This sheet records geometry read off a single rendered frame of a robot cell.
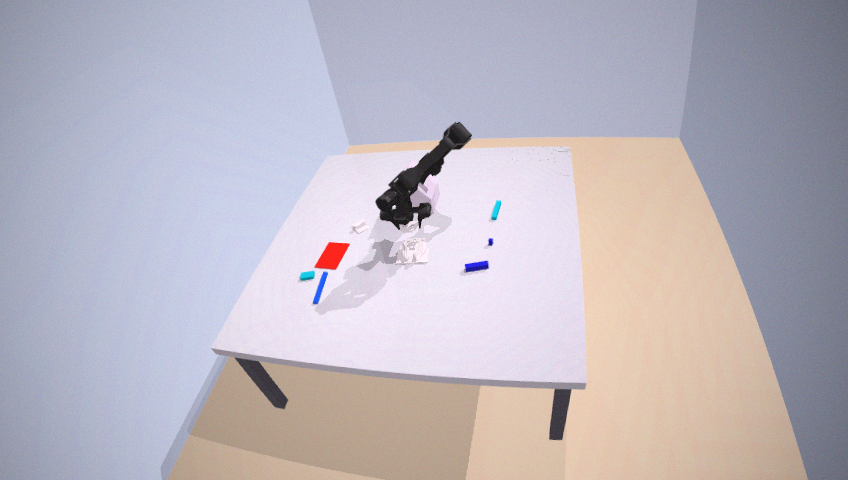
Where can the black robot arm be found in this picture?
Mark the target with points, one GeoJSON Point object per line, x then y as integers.
{"type": "Point", "coordinates": [455, 137]}

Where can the blue rectangular block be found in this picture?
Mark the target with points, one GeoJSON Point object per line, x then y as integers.
{"type": "Point", "coordinates": [476, 266]}

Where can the red flat plate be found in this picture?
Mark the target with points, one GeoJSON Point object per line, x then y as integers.
{"type": "Point", "coordinates": [332, 255]}

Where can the blue long bar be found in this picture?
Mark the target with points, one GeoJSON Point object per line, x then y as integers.
{"type": "Point", "coordinates": [320, 287]}

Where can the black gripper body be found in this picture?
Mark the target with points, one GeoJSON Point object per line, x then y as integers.
{"type": "Point", "coordinates": [424, 209]}

